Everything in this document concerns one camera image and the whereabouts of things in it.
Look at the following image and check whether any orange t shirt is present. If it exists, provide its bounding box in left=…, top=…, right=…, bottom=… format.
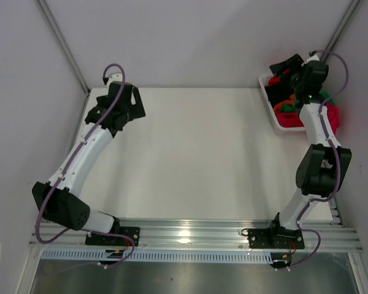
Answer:
left=273, top=94, right=294, bottom=114

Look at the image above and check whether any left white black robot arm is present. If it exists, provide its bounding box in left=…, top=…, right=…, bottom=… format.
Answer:
left=32, top=81, right=146, bottom=245

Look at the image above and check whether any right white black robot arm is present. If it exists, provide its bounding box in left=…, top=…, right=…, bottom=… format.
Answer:
left=267, top=52, right=352, bottom=247

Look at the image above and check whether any red t shirt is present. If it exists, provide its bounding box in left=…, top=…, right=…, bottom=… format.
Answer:
left=267, top=69, right=290, bottom=88

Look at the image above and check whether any white plastic laundry basket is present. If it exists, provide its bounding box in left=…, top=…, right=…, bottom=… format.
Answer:
left=258, top=72, right=307, bottom=135

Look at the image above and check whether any black t shirt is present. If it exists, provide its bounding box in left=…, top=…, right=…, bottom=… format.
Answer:
left=265, top=85, right=294, bottom=107

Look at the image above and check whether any green t shirt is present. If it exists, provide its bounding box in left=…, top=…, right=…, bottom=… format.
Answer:
left=280, top=91, right=335, bottom=113

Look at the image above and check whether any magenta t shirt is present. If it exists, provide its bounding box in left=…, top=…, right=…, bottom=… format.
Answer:
left=274, top=103, right=339, bottom=134

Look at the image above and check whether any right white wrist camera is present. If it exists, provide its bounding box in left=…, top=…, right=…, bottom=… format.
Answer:
left=304, top=51, right=320, bottom=64

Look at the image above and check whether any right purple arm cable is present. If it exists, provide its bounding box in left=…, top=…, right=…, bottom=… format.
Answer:
left=274, top=51, right=349, bottom=272

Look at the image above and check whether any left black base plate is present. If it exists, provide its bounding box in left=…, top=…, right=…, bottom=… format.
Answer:
left=85, top=225, right=140, bottom=246

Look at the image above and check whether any aluminium mounting rail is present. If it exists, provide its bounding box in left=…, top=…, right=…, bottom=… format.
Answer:
left=29, top=216, right=363, bottom=254

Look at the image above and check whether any slotted grey cable duct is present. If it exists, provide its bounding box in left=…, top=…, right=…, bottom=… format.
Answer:
left=41, top=249, right=272, bottom=264

